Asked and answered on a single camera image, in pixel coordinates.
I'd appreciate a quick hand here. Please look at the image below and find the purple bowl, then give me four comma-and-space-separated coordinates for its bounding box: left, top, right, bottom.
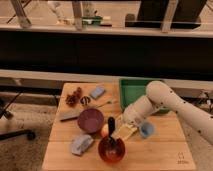
77, 108, 104, 134

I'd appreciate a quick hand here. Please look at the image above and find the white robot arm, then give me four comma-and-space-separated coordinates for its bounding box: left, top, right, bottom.
114, 81, 213, 145

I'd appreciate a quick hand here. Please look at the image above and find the wooden fork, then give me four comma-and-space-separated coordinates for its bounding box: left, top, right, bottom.
95, 99, 117, 108

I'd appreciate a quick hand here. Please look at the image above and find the red bowl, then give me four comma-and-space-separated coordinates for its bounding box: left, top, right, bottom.
98, 137, 125, 163

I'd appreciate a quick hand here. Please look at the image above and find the black metal clip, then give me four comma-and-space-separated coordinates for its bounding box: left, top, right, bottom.
80, 96, 91, 106

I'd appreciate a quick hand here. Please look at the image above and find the yellow-red apple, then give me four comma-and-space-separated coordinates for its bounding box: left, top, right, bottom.
100, 124, 109, 137

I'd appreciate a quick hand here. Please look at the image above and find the black office chair base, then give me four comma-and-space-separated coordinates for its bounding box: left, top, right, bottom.
0, 93, 37, 142

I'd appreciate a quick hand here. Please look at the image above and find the black dish brush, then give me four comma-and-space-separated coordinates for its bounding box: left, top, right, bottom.
108, 117, 116, 150

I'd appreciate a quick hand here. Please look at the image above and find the blue sponge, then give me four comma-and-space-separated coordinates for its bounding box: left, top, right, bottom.
90, 87, 105, 99

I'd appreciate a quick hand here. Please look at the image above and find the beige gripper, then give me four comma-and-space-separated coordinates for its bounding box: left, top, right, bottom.
112, 115, 137, 141

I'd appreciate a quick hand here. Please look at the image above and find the green plastic tray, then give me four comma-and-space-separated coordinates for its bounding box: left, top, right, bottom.
118, 77, 171, 114

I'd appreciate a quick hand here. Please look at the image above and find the black monitor stand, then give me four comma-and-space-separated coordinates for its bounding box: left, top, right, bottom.
125, 0, 207, 29

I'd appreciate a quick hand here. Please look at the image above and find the crumpled blue cloth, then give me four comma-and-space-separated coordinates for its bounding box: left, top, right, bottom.
70, 134, 94, 156

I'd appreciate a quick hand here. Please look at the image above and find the small blue cup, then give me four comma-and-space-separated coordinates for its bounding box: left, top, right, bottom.
139, 122, 154, 138

